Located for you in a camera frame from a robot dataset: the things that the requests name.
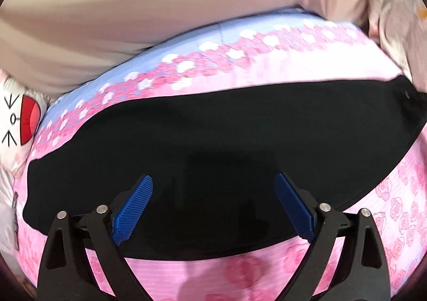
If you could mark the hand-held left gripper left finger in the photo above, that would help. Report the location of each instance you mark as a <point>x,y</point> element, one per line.
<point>133,206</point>

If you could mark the white satin sheet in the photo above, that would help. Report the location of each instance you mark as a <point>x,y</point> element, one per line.
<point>8,207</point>

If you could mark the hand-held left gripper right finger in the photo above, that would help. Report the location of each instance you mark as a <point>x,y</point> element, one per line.
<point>293,204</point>

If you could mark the black pants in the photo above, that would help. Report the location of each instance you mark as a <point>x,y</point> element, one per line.
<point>213,127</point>

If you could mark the pink floral blanket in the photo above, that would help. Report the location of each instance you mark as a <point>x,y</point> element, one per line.
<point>267,64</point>

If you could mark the beige cloth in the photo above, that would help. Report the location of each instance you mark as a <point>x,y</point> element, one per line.
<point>397,4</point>

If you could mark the beige padded headboard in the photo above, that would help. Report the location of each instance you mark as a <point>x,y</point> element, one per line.
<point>133,4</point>

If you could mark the white cat face pillow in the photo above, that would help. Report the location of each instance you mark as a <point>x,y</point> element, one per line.
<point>11,114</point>

